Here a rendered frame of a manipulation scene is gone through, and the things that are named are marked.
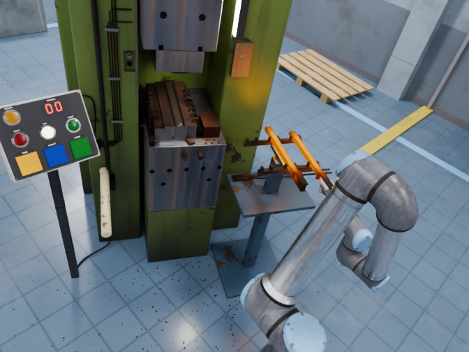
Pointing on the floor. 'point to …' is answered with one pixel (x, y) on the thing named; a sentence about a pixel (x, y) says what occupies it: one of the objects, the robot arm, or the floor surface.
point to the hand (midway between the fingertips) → (323, 178)
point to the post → (63, 221)
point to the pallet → (322, 75)
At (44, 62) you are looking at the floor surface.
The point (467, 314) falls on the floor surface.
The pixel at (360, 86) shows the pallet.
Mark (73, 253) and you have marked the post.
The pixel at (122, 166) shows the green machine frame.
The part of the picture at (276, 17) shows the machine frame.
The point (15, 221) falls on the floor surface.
